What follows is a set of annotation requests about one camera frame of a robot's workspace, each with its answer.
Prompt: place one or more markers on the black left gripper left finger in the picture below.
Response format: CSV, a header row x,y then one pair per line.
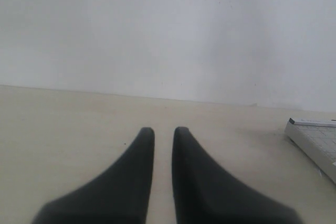
x,y
119,195

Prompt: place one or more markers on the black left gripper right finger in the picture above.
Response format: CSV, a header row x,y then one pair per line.
x,y
206,193

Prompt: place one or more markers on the grey paper cutter base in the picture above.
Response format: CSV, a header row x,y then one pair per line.
x,y
316,138

